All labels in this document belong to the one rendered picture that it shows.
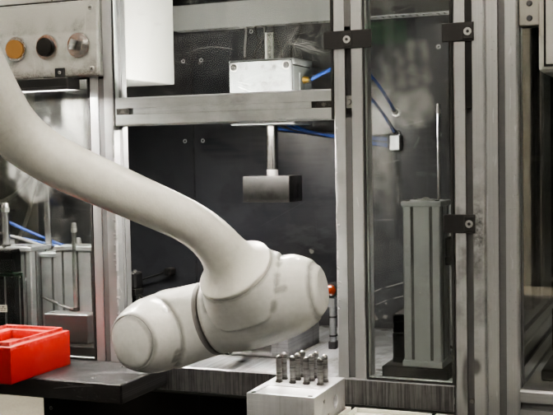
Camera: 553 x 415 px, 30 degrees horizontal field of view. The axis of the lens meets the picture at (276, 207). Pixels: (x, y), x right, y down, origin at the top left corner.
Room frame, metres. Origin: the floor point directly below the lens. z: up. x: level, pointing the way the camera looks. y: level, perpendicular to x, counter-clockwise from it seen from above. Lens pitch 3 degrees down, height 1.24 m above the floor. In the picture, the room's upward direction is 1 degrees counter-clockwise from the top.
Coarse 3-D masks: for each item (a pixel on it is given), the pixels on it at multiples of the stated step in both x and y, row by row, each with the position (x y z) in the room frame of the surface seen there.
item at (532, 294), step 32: (544, 96) 1.42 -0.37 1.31; (544, 128) 1.42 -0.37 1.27; (544, 160) 1.42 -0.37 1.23; (544, 192) 1.42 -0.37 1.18; (544, 224) 1.42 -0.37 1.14; (544, 256) 1.42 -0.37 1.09; (544, 288) 1.42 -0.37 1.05; (544, 320) 1.42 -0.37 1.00; (544, 352) 1.42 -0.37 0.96; (544, 384) 1.42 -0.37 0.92
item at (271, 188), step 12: (276, 132) 1.77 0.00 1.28; (276, 144) 1.77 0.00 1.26; (276, 156) 1.77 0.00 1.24; (276, 168) 1.77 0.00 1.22; (252, 180) 1.76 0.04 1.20; (264, 180) 1.75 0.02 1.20; (276, 180) 1.74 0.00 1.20; (288, 180) 1.73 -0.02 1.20; (300, 180) 1.78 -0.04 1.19; (252, 192) 1.76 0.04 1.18; (264, 192) 1.75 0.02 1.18; (276, 192) 1.74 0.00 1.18; (288, 192) 1.73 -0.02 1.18; (300, 192) 1.78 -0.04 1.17
